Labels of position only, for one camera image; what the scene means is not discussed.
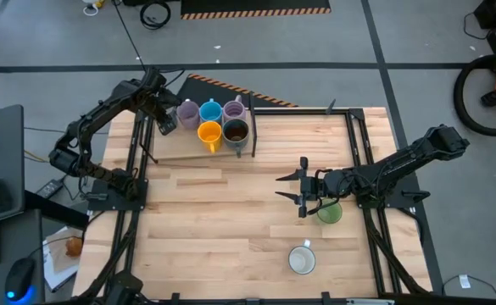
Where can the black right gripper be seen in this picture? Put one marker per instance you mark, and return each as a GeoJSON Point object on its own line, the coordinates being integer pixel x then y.
{"type": "Point", "coordinates": [319, 186]}

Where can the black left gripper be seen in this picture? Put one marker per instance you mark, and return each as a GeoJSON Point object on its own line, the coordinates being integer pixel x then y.
{"type": "Point", "coordinates": [156, 97]}

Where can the purple striped mug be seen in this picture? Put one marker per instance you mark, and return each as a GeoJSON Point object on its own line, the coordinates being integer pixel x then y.
{"type": "Point", "coordinates": [188, 115]}

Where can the light blue faceted mug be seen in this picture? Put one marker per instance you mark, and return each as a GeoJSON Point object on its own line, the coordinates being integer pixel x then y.
{"type": "Point", "coordinates": [210, 112]}

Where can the green and white mug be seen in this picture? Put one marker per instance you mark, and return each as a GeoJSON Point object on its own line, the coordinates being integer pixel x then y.
{"type": "Point", "coordinates": [331, 214]}

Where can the yellow mug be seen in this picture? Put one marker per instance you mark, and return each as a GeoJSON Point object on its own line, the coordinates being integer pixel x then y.
{"type": "Point", "coordinates": [209, 132]}

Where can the lilac bubble-ribbed mug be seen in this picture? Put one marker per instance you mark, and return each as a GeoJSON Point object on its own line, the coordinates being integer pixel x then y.
{"type": "Point", "coordinates": [234, 111]}

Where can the speckled blue brown mug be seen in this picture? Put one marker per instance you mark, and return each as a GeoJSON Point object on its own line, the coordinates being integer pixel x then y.
{"type": "Point", "coordinates": [235, 133]}

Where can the white mug navy leaf pattern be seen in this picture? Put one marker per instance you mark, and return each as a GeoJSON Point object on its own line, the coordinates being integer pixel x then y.
{"type": "Point", "coordinates": [302, 259]}

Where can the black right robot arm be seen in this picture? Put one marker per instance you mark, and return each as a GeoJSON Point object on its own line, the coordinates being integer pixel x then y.
{"type": "Point", "coordinates": [417, 152]}

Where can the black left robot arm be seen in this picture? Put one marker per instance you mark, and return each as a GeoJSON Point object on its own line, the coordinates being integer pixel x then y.
{"type": "Point", "coordinates": [103, 110]}

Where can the angled black hazard-striped mat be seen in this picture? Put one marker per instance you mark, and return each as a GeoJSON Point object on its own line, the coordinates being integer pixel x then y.
{"type": "Point", "coordinates": [213, 91]}

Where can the rectangular black hazard-striped mat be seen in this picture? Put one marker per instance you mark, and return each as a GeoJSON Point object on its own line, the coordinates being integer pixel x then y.
{"type": "Point", "coordinates": [252, 6]}

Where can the black power adapter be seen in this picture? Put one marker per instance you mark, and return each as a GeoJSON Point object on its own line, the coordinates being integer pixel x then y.
{"type": "Point", "coordinates": [49, 189]}

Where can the small orange object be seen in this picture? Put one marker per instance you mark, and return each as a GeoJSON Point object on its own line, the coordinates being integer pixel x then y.
{"type": "Point", "coordinates": [74, 247]}

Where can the orange and black vacuum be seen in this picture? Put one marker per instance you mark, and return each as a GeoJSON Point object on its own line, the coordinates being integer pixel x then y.
{"type": "Point", "coordinates": [458, 95]}

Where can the white paper tag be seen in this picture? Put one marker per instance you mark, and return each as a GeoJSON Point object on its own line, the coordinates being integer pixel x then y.
{"type": "Point", "coordinates": [464, 281]}

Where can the white paper pad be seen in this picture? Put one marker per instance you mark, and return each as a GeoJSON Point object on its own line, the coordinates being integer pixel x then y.
{"type": "Point", "coordinates": [57, 271]}

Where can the grey computer desk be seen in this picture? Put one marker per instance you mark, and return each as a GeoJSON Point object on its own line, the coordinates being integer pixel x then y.
{"type": "Point", "coordinates": [18, 237]}

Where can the black computer mouse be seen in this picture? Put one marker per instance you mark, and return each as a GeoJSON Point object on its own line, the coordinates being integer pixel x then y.
{"type": "Point", "coordinates": [20, 277]}

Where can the black aluminium table frame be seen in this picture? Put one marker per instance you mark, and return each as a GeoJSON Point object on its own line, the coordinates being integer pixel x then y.
{"type": "Point", "coordinates": [298, 112]}

